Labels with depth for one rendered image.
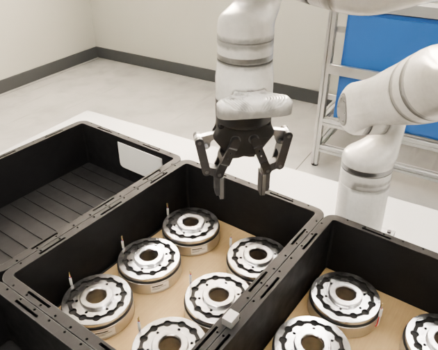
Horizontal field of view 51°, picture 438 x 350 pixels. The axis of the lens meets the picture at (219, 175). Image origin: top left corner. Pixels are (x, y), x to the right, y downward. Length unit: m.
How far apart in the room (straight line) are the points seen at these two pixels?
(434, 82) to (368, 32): 1.87
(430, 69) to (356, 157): 0.33
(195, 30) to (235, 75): 3.34
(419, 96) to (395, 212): 0.66
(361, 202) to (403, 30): 1.57
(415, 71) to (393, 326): 0.37
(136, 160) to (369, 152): 0.46
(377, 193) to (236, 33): 0.44
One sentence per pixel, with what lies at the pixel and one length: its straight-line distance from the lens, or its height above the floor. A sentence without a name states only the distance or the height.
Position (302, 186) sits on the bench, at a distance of 1.25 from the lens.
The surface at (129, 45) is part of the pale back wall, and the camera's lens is 4.39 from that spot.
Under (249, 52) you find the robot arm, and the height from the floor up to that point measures 1.21.
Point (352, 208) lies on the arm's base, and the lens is 0.89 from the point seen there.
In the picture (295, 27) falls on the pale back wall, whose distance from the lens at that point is 3.48.
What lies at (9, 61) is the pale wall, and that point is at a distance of 4.08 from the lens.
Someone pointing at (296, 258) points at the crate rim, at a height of 0.93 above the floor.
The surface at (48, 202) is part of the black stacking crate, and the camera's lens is 1.01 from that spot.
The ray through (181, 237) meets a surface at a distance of 0.81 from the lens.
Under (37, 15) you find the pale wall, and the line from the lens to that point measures 4.22.
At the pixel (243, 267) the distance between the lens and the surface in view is 0.75.
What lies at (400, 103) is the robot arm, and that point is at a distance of 0.63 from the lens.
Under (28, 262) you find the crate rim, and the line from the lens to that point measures 0.71.
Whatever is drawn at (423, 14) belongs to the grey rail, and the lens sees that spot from 2.34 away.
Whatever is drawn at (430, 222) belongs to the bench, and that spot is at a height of 0.70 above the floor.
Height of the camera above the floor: 1.37
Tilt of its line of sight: 32 degrees down
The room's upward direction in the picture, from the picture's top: straight up
